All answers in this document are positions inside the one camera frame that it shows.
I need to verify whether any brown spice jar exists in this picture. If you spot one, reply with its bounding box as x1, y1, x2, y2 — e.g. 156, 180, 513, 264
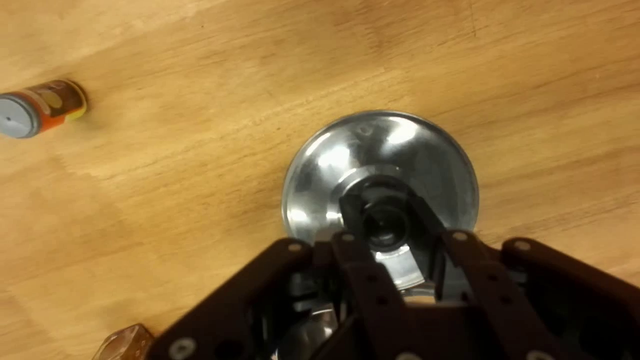
92, 322, 156, 360

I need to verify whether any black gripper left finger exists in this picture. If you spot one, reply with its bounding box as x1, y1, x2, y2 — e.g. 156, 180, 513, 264
147, 181, 428, 360

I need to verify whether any spice jar with grey cap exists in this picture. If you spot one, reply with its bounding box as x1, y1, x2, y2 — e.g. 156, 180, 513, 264
0, 77, 89, 139

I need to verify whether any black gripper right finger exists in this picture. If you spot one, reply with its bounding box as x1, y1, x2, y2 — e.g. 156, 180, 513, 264
391, 185, 640, 360

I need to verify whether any silver teapot lid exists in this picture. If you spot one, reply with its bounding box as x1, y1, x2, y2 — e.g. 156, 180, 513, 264
280, 108, 481, 297

